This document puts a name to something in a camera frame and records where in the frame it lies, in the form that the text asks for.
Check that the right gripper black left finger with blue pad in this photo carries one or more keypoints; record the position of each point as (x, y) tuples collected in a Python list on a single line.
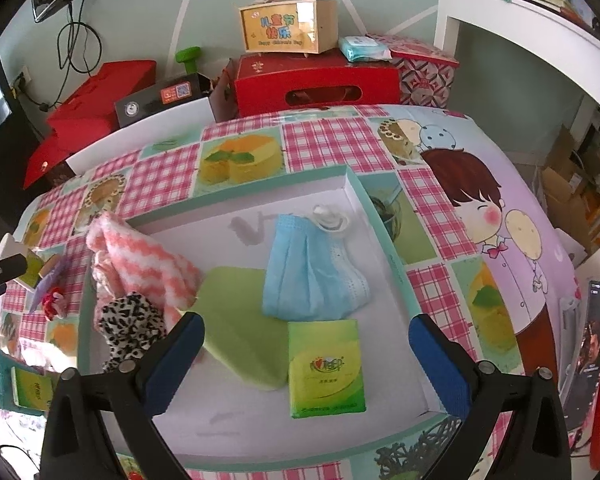
[(76, 442)]

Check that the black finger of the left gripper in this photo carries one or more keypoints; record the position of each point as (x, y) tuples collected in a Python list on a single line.
[(0, 269)]

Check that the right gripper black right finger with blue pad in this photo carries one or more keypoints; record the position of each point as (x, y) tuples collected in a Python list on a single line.
[(535, 445)]

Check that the red hair scrunchie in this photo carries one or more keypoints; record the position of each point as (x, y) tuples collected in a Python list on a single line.
[(54, 303)]

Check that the leopard print scrunchie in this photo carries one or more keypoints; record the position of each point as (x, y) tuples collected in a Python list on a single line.
[(130, 326)]

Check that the green tissue pack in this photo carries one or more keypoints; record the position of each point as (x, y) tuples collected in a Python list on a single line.
[(325, 369), (31, 390)]

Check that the tan wooden block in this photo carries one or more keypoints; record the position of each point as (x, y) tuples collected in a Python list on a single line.
[(50, 264)]

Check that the phone on stand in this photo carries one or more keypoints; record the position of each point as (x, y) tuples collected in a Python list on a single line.
[(580, 355)]

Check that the pink white striped towel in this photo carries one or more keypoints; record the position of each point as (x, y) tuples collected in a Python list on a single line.
[(126, 260)]

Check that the black cabinet with screen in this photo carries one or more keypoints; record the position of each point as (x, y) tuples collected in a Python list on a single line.
[(18, 142)]

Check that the patchwork cartoon tablecloth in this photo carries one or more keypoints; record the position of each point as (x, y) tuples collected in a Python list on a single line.
[(476, 244)]

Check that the red paper gift bag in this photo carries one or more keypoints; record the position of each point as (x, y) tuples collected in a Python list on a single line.
[(88, 114)]

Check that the green cloth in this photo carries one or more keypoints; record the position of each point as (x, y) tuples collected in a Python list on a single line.
[(251, 345)]

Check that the black box with labels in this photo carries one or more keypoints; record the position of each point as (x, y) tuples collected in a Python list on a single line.
[(163, 95)]

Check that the blue surgical face mask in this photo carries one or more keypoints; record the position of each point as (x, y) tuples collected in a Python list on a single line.
[(310, 275)]

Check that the white foam board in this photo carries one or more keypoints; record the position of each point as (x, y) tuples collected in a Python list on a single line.
[(155, 128)]

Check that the green dumbbell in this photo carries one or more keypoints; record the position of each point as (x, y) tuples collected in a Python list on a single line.
[(188, 58)]

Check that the red gift box with window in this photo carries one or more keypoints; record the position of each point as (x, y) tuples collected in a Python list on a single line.
[(272, 82)]

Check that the red white patterned box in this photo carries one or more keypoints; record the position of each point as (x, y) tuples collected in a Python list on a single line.
[(426, 73)]

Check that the white shelf unit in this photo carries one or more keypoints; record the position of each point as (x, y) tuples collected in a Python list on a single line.
[(555, 40)]

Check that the wet wipes pack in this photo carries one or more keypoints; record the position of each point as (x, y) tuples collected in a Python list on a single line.
[(363, 49)]

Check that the yellow wooden gift case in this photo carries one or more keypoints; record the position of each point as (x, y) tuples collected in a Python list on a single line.
[(290, 26)]

